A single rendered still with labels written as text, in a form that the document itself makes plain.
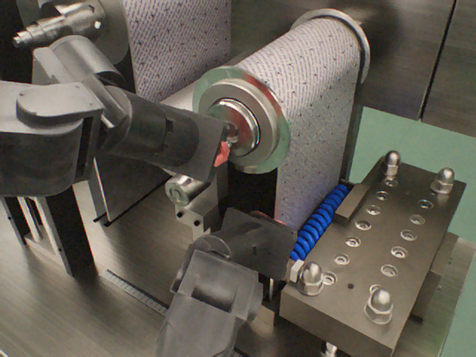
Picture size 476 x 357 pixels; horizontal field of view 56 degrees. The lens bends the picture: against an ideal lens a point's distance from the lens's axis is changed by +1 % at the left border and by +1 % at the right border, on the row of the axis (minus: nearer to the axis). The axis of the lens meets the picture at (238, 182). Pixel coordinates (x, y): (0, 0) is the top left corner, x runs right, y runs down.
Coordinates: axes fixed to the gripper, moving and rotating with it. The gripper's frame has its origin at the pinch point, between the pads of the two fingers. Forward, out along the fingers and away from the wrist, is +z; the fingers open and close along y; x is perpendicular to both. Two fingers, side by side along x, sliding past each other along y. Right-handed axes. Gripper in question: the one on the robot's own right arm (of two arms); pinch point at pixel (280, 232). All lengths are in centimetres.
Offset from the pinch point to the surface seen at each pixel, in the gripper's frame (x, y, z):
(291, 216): 2.5, 0.3, 1.5
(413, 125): 22, -25, 254
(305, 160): 11.4, 0.3, -0.5
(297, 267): -3.1, 4.7, -1.9
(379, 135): 9, -39, 233
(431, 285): -1.7, 21.1, 12.8
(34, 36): 17.3, -30.0, -23.4
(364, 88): 24.0, -1.1, 21.2
